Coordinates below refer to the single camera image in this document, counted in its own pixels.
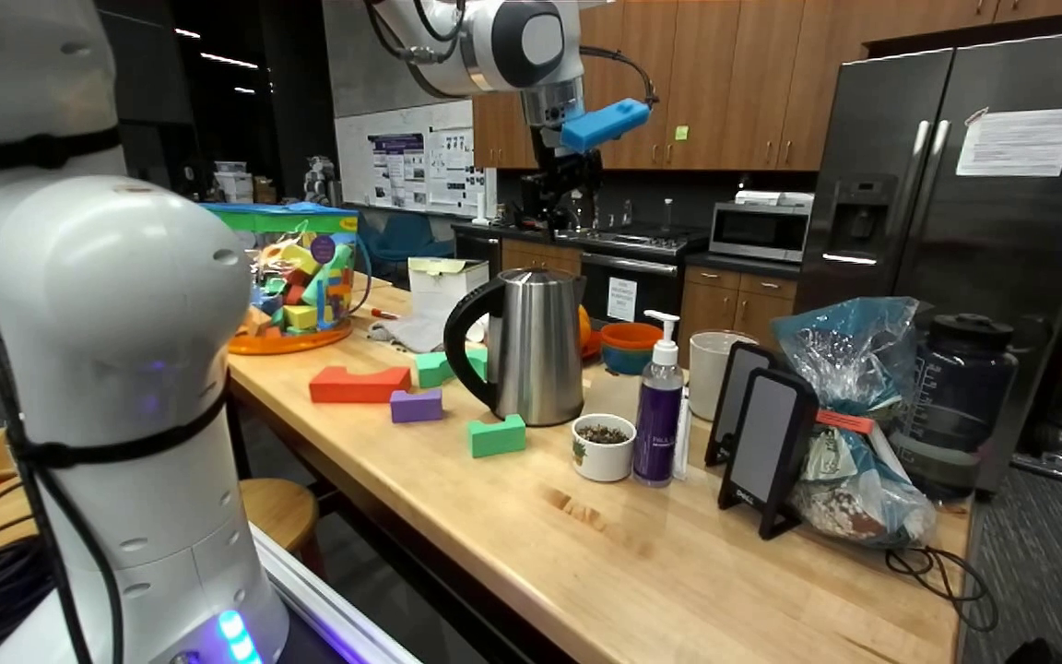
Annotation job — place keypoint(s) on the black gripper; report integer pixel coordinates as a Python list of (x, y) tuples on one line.
[(562, 170)]

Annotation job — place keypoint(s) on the stainless steel electric kettle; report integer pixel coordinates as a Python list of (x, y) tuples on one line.
[(541, 354)]

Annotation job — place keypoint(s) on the white robot base platform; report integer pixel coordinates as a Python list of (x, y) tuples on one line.
[(332, 615)]

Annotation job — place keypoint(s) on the black kitchen stove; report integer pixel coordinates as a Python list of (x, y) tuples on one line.
[(642, 278)]

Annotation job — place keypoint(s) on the orange bowl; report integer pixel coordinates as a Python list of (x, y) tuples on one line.
[(628, 338)]

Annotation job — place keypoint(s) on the white box with pale lid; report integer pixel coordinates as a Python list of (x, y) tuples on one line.
[(432, 288)]

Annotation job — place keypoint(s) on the green sticky note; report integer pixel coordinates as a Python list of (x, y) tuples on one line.
[(680, 133)]

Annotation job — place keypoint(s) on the teal bowl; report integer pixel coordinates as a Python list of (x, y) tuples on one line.
[(628, 364)]

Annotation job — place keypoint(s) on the brown wooden base cabinet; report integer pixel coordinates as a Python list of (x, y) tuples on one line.
[(735, 300)]

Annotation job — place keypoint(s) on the large light green foam block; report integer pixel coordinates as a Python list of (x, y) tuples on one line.
[(429, 369)]

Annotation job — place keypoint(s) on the silver microwave oven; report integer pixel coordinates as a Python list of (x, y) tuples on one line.
[(758, 229)]

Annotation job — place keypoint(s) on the white tray on microwave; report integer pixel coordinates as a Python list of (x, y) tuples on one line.
[(777, 195)]

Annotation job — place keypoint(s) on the white mug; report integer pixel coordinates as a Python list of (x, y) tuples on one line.
[(708, 369)]

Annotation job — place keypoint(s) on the purple pump bottle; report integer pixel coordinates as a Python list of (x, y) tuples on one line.
[(659, 418)]

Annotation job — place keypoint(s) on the small green foam block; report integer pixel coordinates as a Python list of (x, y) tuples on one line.
[(497, 438)]

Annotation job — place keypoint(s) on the purple foam block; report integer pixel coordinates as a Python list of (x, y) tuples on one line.
[(414, 406)]

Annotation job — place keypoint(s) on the white ramekin cup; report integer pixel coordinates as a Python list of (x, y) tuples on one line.
[(602, 447)]

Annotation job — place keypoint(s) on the black desktop speaker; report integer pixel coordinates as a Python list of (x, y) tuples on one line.
[(735, 388), (767, 447)]

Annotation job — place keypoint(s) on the red foam block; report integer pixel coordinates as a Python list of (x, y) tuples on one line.
[(357, 386)]

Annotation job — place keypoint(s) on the clear bin of foam blocks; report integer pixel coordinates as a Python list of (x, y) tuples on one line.
[(296, 278)]

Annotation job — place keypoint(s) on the orange tray under bin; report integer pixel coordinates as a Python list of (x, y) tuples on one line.
[(293, 343)]

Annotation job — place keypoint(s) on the blue plastic bag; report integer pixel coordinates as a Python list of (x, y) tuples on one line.
[(856, 354)]

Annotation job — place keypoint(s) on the stainless steel refrigerator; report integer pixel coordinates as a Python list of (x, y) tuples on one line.
[(987, 243)]

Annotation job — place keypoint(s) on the white paper on refrigerator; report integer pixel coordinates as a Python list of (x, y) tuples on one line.
[(1018, 140)]

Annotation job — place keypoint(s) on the blue wrist camera housing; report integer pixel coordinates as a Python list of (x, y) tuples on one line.
[(607, 127)]

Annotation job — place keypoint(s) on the brown wooden wall cabinets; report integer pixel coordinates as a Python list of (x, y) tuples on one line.
[(777, 74)]

